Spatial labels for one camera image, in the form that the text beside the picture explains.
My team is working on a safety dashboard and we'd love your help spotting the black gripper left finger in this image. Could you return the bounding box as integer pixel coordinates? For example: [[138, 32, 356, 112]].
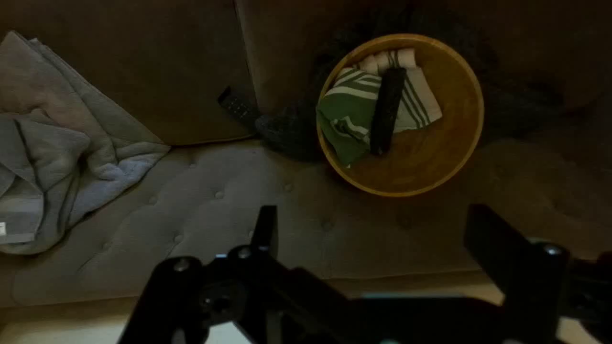
[[117, 202, 360, 344]]

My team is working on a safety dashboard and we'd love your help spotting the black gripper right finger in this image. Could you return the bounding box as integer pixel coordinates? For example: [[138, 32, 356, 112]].
[[463, 202, 612, 344]]

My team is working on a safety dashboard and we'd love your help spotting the grey tufted sofa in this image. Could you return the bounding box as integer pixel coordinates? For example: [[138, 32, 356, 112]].
[[0, 0, 612, 307]]

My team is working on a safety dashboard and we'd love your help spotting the yellow round bowl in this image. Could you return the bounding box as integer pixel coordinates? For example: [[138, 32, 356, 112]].
[[314, 32, 486, 198]]

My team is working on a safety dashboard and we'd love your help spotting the short black remote control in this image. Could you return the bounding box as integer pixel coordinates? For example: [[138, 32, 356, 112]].
[[217, 83, 262, 125]]

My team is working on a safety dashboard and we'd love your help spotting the dark furry blanket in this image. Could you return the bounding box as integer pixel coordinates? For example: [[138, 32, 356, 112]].
[[255, 11, 570, 160]]

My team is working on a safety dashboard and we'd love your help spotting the crumpled grey blanket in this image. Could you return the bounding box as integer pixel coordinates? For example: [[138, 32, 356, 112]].
[[0, 28, 173, 255]]

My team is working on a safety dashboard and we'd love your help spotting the green white striped cloth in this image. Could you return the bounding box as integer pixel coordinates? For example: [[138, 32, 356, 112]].
[[316, 62, 446, 169]]

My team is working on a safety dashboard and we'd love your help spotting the small white cloth roll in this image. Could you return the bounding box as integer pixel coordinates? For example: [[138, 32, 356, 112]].
[[358, 47, 419, 74]]

